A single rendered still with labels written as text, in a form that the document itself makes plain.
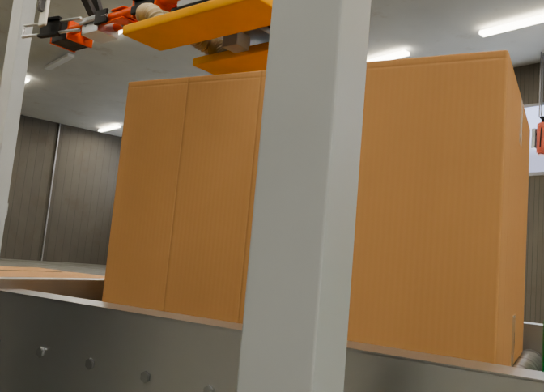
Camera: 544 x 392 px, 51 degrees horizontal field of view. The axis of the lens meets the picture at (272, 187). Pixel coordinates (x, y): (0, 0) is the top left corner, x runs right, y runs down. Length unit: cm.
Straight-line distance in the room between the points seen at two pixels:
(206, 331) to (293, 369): 27
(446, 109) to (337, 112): 35
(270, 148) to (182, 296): 49
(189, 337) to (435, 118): 40
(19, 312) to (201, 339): 31
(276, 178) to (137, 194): 55
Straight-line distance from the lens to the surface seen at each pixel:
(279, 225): 41
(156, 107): 96
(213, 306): 85
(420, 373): 56
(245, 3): 97
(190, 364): 68
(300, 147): 41
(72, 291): 102
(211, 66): 128
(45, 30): 161
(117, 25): 149
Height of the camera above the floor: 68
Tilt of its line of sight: 7 degrees up
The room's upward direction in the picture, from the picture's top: 5 degrees clockwise
